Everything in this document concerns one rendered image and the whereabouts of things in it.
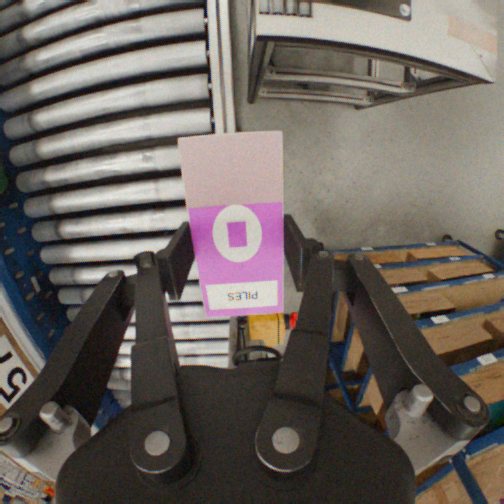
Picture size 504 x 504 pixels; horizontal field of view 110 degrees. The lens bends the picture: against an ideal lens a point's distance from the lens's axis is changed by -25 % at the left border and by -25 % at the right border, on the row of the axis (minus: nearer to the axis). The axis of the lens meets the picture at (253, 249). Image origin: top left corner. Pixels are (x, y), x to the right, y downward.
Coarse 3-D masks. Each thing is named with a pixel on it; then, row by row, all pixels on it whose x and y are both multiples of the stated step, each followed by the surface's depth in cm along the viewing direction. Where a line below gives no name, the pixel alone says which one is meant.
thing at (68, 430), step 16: (48, 416) 5; (64, 416) 5; (80, 416) 6; (48, 432) 5; (64, 432) 5; (80, 432) 5; (48, 448) 4; (64, 448) 5; (32, 464) 4; (48, 464) 4
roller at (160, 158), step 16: (176, 144) 44; (80, 160) 43; (96, 160) 43; (112, 160) 43; (128, 160) 43; (144, 160) 43; (160, 160) 43; (176, 160) 44; (32, 176) 42; (48, 176) 43; (64, 176) 43; (80, 176) 44; (96, 176) 44; (112, 176) 45
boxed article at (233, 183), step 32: (192, 160) 16; (224, 160) 16; (256, 160) 17; (192, 192) 17; (224, 192) 17; (256, 192) 18; (192, 224) 18; (224, 224) 18; (256, 224) 19; (224, 256) 20; (256, 256) 20; (224, 288) 21; (256, 288) 21
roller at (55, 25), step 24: (96, 0) 30; (120, 0) 30; (144, 0) 31; (168, 0) 32; (192, 0) 33; (48, 24) 30; (72, 24) 31; (96, 24) 33; (0, 48) 30; (24, 48) 32
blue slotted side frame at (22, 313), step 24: (0, 120) 38; (0, 144) 39; (24, 168) 45; (0, 216) 41; (24, 216) 48; (0, 240) 41; (24, 240) 48; (0, 264) 39; (24, 264) 48; (48, 264) 57; (24, 288) 47; (48, 288) 56; (24, 312) 44; (48, 312) 55; (120, 408) 82
